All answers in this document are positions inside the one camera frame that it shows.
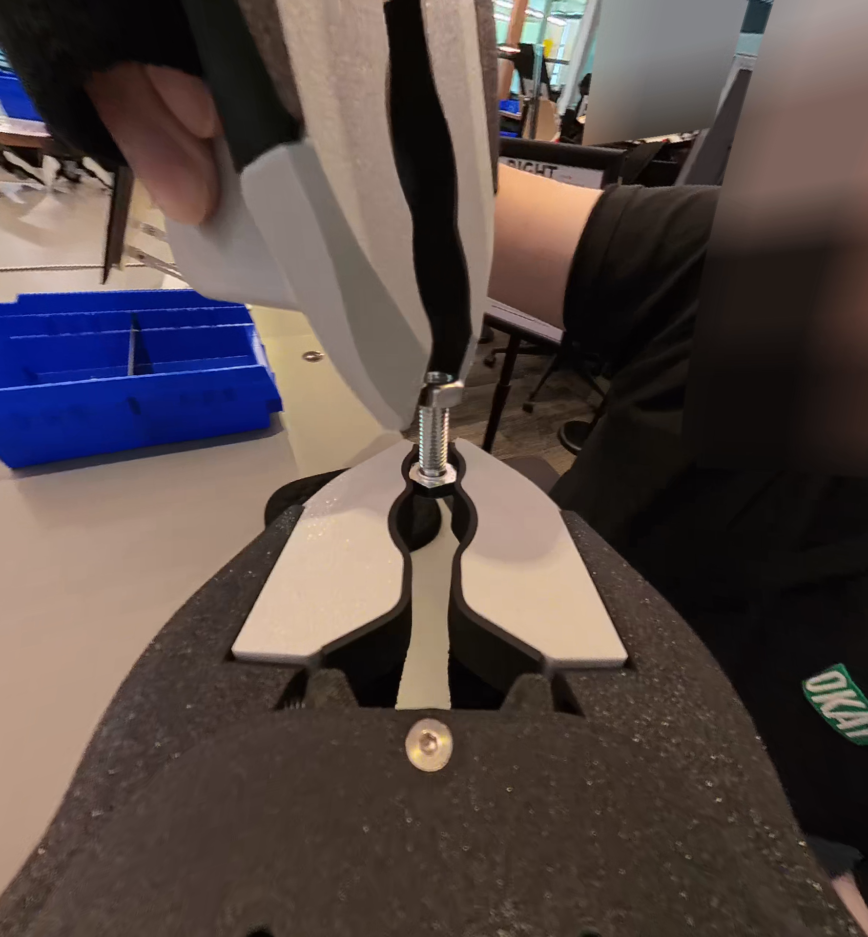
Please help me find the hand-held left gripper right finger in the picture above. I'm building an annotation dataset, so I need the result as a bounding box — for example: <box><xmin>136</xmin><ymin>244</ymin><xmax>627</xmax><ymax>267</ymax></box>
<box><xmin>449</xmin><ymin>438</ymin><xmax>630</xmax><ymax>671</ymax></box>

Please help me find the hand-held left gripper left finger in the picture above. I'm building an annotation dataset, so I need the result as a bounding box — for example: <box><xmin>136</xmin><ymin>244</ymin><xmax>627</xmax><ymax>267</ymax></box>
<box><xmin>231</xmin><ymin>439</ymin><xmax>414</xmax><ymax>669</ymax></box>

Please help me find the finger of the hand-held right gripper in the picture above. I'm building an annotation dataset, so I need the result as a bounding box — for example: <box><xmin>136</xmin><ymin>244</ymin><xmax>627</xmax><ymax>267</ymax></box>
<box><xmin>244</xmin><ymin>0</ymin><xmax>451</xmax><ymax>431</ymax></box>
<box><xmin>405</xmin><ymin>0</ymin><xmax>498</xmax><ymax>390</ymax></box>

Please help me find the silver hex bolt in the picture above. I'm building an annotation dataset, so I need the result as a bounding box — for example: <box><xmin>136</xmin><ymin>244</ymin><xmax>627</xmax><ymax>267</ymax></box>
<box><xmin>415</xmin><ymin>370</ymin><xmax>466</xmax><ymax>475</ymax></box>

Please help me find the blue parts bin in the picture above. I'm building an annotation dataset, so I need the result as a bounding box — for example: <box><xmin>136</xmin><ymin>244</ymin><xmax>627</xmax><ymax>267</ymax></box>
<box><xmin>0</xmin><ymin>289</ymin><xmax>286</xmax><ymax>469</ymax></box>

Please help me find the person's right forearm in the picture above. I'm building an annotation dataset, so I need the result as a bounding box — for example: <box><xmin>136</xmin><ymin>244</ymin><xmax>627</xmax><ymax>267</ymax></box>
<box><xmin>491</xmin><ymin>164</ymin><xmax>605</xmax><ymax>317</ymax></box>

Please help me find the person's right hand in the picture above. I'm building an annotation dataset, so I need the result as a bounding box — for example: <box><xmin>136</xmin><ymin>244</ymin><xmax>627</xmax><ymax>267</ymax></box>
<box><xmin>84</xmin><ymin>60</ymin><xmax>224</xmax><ymax>228</ymax></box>

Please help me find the black framed marker sign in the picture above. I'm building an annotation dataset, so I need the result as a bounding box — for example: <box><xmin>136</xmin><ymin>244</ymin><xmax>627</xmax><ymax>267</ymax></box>
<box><xmin>481</xmin><ymin>138</ymin><xmax>625</xmax><ymax>453</ymax></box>

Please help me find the person's black shirt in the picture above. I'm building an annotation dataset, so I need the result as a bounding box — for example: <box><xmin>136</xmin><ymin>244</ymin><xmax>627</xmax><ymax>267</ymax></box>
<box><xmin>551</xmin><ymin>183</ymin><xmax>868</xmax><ymax>937</ymax></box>

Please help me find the blue storage bin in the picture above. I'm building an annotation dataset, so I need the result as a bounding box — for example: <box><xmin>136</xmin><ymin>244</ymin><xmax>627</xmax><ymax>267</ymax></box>
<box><xmin>0</xmin><ymin>69</ymin><xmax>45</xmax><ymax>123</ymax></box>

